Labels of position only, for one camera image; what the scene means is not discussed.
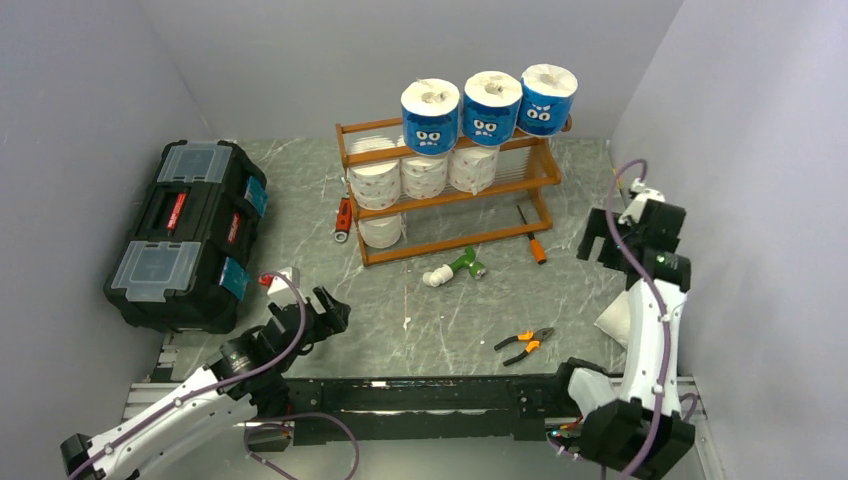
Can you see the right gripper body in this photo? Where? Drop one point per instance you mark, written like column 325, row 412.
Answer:
column 635, row 237

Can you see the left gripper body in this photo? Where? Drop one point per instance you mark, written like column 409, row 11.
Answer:
column 318, row 331

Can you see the plain white paper roll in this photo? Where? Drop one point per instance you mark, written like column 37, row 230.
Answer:
column 382, row 232

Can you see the white floral paper roll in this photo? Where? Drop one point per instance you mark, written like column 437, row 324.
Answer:
column 424, row 177
column 473, row 169
column 375, row 186

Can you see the blue paper roll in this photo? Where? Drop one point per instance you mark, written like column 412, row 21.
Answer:
column 547, row 97
column 490, row 107
column 431, row 116

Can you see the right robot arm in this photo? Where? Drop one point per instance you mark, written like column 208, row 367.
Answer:
column 638, row 428

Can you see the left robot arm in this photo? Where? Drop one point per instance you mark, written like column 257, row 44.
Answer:
column 243, row 379

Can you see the orange wooden shelf rack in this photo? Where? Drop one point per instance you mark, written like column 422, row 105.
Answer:
column 511, row 206

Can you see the white plastic pipe fitting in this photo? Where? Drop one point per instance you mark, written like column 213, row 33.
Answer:
column 439, row 276

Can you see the black plastic toolbox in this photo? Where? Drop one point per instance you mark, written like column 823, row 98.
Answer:
column 184, row 262

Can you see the green plastic pipe fitting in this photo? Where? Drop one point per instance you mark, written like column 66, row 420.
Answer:
column 468, row 261

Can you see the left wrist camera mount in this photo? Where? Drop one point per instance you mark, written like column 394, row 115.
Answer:
column 281, row 285

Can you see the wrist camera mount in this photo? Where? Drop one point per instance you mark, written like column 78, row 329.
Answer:
column 281, row 285
column 641, row 196

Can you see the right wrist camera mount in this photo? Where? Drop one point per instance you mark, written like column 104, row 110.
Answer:
column 641, row 196

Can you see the orange handled screwdriver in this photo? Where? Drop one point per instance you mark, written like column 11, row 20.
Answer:
column 536, row 248

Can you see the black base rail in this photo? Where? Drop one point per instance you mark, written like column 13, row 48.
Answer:
column 523, row 407

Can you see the red handled wrench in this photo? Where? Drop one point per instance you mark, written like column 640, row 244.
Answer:
column 343, row 220

